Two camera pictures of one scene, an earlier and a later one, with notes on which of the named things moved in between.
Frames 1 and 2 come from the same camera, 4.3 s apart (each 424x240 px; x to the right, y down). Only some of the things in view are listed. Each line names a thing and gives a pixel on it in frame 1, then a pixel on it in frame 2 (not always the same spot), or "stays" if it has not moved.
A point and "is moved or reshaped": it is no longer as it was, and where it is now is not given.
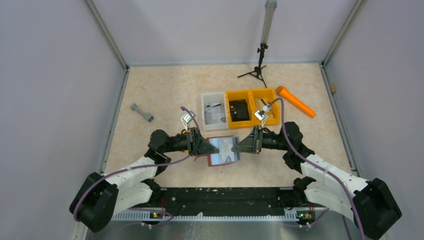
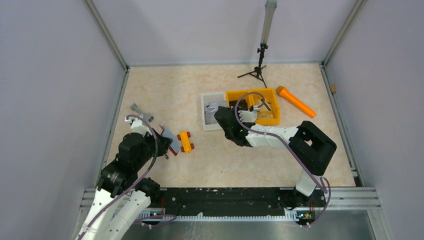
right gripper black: [253, 142] to [232, 109]
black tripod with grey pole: [270, 6] stays
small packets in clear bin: [214, 113] stays
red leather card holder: [225, 155] is moved or reshaped
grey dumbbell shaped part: [149, 118] stays
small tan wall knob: [333, 88] stays
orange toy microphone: [284, 92] stays
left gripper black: [192, 137] to [164, 144]
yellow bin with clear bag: [273, 115] stays
